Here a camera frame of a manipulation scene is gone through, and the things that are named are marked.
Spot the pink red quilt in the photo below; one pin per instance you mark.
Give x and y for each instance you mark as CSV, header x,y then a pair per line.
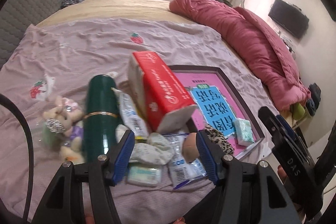
x,y
258,45

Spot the leopard print scrunchie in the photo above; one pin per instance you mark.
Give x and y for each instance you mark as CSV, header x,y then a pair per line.
x,y
218,138

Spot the red white tissue box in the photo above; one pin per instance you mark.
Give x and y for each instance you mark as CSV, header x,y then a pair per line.
x,y
159,95

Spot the small white wipes packet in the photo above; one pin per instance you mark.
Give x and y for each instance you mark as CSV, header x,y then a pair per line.
x,y
129,115

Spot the blue white snack bag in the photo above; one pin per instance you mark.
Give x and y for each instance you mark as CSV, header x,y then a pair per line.
x,y
181,172

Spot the black wall television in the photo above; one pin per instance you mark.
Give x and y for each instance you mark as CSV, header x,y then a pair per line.
x,y
289,17

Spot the white floral sock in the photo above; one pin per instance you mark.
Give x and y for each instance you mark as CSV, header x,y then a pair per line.
x,y
152,149

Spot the orange makeup sponge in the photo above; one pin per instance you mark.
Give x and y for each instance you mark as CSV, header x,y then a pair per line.
x,y
189,148

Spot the green cloth under quilt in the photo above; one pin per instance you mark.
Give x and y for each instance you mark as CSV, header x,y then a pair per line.
x,y
298,111

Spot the white plush bunny toy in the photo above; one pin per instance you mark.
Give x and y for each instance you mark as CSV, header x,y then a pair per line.
x,y
63,129

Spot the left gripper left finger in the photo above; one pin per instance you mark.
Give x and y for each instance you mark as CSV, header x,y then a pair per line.
x,y
63,200

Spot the beige bed mattress cover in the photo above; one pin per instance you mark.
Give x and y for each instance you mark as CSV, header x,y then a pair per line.
x,y
152,10

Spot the dark purple box tray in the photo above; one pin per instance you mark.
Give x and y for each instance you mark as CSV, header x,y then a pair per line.
x,y
231,98

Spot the dark green thermos bottle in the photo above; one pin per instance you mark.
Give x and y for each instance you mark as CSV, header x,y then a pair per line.
x,y
101,117

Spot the pink blue book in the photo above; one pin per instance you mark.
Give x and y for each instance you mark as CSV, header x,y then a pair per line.
x,y
210,100

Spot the pale green tissue pack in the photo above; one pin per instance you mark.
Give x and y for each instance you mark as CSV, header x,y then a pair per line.
x,y
143,175

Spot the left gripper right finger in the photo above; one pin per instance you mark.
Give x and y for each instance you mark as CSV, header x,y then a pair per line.
x,y
246,193

